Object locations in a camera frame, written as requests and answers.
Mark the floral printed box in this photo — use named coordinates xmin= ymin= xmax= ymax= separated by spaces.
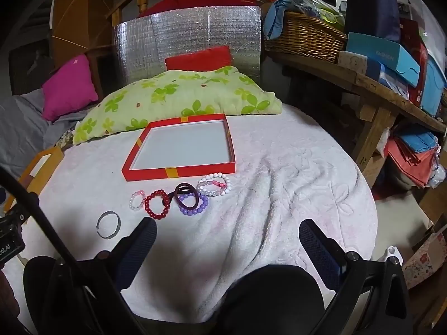
xmin=401 ymin=232 xmax=447 ymax=290

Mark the grey cloth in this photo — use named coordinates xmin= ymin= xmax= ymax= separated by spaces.
xmin=0 ymin=89 xmax=88 ymax=178

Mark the magenta pillow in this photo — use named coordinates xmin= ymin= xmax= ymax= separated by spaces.
xmin=42 ymin=55 xmax=99 ymax=122

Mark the purple bead bracelet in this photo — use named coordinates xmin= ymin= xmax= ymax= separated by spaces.
xmin=178 ymin=193 xmax=209 ymax=216

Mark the dark navy bag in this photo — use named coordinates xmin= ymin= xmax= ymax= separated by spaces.
xmin=344 ymin=0 xmax=401 ymax=42

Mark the black cable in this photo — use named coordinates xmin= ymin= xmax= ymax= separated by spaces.
xmin=0 ymin=166 xmax=144 ymax=335

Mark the small pink white bead bracelet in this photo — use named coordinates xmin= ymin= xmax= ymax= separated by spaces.
xmin=129 ymin=190 xmax=146 ymax=212

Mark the wicker basket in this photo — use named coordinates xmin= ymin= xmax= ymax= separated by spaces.
xmin=264 ymin=11 xmax=348 ymax=64

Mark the red bead bracelet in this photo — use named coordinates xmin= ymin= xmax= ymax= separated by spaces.
xmin=144 ymin=189 xmax=171 ymax=220

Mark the clear plastic bag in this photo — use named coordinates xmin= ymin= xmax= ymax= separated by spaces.
xmin=269 ymin=0 xmax=346 ymax=25

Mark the wooden bench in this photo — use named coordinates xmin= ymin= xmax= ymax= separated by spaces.
xmin=264 ymin=47 xmax=447 ymax=187

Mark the blue cloth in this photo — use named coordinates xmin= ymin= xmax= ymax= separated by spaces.
xmin=263 ymin=0 xmax=308 ymax=39

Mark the black hair tie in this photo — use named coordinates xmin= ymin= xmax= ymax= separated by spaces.
xmin=162 ymin=190 xmax=179 ymax=208

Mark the maroon hair tie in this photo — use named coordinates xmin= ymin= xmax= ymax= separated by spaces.
xmin=174 ymin=182 xmax=200 ymax=209

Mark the wooden chair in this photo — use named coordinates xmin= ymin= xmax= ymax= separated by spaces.
xmin=105 ymin=0 xmax=273 ymax=28

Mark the pale pink towel blanket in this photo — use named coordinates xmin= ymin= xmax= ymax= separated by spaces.
xmin=0 ymin=103 xmax=379 ymax=335

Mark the silver foil mat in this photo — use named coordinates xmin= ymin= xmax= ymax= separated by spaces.
xmin=112 ymin=6 xmax=262 ymax=93

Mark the tall red box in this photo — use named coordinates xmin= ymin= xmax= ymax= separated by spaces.
xmin=398 ymin=17 xmax=429 ymax=107

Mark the stack of orange cloths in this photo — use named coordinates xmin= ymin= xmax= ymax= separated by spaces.
xmin=386 ymin=136 xmax=441 ymax=187

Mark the teal cardboard box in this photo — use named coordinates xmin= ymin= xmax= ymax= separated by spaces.
xmin=346 ymin=32 xmax=421 ymax=88

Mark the light blue box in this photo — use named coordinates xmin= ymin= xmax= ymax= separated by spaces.
xmin=419 ymin=56 xmax=447 ymax=117

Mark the translucent pink bead bracelet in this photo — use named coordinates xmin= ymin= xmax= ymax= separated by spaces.
xmin=196 ymin=176 xmax=227 ymax=197

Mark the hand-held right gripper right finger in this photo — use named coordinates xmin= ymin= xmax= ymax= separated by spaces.
xmin=298 ymin=218 xmax=413 ymax=335

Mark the brown cabinet panel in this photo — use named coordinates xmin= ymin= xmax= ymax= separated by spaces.
xmin=52 ymin=0 xmax=116 ymax=74

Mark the small white box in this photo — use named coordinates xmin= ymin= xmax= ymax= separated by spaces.
xmin=338 ymin=51 xmax=368 ymax=73

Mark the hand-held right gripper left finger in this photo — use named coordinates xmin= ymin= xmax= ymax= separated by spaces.
xmin=51 ymin=217 xmax=158 ymax=335

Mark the silver bangle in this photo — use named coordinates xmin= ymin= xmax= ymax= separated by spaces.
xmin=96 ymin=211 xmax=122 ymax=240

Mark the green floral pillow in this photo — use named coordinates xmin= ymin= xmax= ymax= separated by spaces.
xmin=72 ymin=66 xmax=283 ymax=144

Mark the red cushion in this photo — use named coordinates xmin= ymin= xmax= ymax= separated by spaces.
xmin=165 ymin=46 xmax=232 ymax=72

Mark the red shallow cardboard box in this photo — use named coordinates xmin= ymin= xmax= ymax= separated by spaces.
xmin=122 ymin=113 xmax=236 ymax=182

